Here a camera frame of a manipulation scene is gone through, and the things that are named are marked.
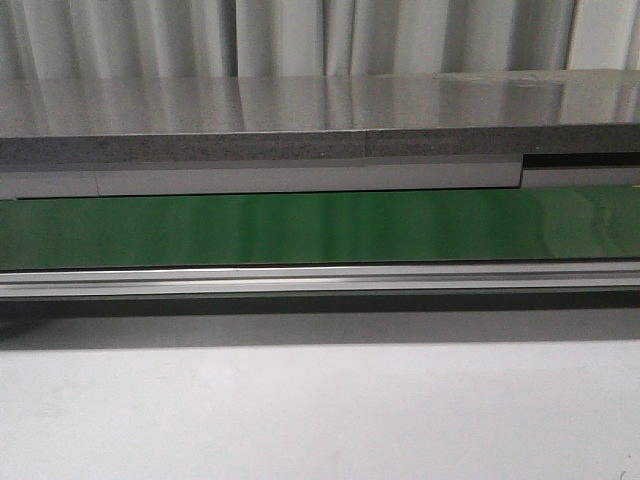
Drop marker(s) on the grey conveyor rear rail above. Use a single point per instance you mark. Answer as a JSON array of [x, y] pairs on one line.
[[317, 175]]

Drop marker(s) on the aluminium conveyor front rail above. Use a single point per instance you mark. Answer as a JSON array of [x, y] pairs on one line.
[[323, 279]]

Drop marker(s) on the green conveyor belt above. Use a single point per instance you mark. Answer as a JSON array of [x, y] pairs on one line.
[[321, 228]]

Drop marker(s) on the white pleated curtain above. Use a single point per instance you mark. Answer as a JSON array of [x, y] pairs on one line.
[[162, 39]]

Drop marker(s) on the grey speckled stone counter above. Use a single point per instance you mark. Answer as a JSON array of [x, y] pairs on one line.
[[136, 121]]

